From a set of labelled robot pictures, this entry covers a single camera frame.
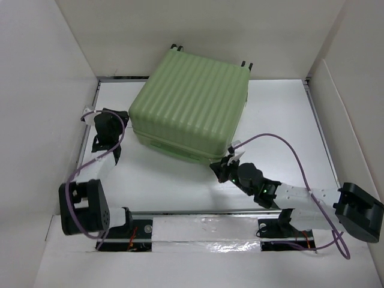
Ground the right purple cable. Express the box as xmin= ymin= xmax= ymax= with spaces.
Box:
xmin=233 ymin=133 xmax=351 ymax=260

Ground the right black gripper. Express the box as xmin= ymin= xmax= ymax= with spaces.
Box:
xmin=209 ymin=155 xmax=254 ymax=197

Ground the purple cable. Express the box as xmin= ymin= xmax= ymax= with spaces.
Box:
xmin=233 ymin=133 xmax=351 ymax=260
xmin=65 ymin=110 xmax=125 ymax=250

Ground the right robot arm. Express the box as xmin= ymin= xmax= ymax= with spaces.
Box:
xmin=209 ymin=157 xmax=383 ymax=244

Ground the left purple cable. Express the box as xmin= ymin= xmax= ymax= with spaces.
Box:
xmin=65 ymin=110 xmax=125 ymax=250

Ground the metal mounting rail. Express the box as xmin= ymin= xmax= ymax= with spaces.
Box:
xmin=96 ymin=214 xmax=316 ymax=253

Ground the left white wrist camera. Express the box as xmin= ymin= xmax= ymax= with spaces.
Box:
xmin=80 ymin=106 xmax=97 ymax=126

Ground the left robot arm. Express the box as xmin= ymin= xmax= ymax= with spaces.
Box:
xmin=58 ymin=108 xmax=134 ymax=239

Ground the green hard-shell suitcase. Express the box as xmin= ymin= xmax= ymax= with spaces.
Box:
xmin=128 ymin=44 xmax=253 ymax=163

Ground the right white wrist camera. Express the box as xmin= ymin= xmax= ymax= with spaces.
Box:
xmin=227 ymin=140 xmax=245 ymax=165

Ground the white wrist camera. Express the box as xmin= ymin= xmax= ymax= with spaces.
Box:
xmin=227 ymin=140 xmax=245 ymax=165
xmin=80 ymin=106 xmax=97 ymax=126

